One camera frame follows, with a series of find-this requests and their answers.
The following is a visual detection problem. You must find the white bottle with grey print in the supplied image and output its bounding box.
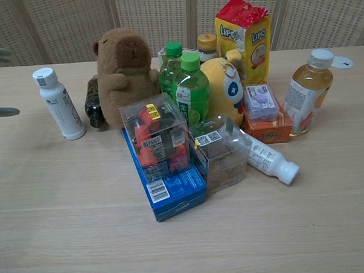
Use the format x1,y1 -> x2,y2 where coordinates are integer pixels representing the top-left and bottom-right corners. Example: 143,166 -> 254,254
31,65 -> 88,143

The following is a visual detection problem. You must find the dark drink bottle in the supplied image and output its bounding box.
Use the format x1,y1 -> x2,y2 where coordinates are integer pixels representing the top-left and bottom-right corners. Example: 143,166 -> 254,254
83,75 -> 104,129

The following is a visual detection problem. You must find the green bottle with plain label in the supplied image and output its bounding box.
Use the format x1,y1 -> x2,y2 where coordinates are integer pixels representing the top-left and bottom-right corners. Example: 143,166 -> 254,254
157,41 -> 185,101

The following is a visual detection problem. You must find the green bottle with lime label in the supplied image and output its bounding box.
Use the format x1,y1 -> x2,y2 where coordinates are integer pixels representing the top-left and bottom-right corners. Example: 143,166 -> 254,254
171,52 -> 213,129

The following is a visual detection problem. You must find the white bottle with text label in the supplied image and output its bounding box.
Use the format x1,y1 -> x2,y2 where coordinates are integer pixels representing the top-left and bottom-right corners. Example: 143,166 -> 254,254
241,128 -> 302,188

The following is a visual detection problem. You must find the orange tea bottle white cap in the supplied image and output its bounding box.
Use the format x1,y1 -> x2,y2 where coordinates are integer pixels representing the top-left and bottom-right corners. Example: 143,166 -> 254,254
280,48 -> 339,137

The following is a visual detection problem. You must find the woven folding screen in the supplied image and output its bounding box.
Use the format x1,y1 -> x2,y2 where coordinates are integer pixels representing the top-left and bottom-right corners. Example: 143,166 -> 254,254
0,0 -> 364,67

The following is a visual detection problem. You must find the brown capybara plush toy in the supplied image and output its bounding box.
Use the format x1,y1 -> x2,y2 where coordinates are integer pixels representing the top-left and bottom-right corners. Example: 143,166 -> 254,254
92,27 -> 162,130

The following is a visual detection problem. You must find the clear box with orange toy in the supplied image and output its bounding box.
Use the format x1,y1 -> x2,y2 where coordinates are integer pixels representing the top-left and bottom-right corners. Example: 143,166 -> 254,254
117,92 -> 192,184

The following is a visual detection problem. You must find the jar with yellow lid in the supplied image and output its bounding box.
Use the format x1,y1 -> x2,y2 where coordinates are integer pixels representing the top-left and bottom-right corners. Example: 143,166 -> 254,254
196,33 -> 221,64

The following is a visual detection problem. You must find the yellow plush toy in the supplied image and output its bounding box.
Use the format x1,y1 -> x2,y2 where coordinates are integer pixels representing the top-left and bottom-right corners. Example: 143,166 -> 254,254
198,48 -> 246,129

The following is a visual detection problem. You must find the blue cardboard box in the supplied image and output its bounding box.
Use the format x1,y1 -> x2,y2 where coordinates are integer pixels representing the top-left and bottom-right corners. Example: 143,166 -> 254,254
121,124 -> 209,223

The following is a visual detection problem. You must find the clear box with brown item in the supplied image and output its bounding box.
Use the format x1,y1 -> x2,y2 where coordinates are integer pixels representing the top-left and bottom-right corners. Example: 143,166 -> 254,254
187,112 -> 255,195

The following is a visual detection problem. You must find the yellow Lipo biscuit pack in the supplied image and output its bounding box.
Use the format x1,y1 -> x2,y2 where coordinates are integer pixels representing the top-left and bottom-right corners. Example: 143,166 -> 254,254
214,0 -> 273,87

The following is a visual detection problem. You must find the purple clear plastic case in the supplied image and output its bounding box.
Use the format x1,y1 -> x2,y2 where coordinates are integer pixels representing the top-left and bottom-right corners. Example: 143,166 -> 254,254
243,83 -> 281,121

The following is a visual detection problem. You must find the orange cardboard box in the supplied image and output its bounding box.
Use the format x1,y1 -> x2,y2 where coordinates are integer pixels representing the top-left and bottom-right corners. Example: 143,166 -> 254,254
241,95 -> 294,146

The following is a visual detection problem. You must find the white round table grommet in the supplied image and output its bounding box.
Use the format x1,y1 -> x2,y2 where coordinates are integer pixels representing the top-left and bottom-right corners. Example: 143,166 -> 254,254
330,54 -> 356,69

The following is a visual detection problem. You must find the white blue keychain tag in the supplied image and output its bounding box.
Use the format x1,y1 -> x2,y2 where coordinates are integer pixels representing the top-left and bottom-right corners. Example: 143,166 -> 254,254
220,63 -> 244,104

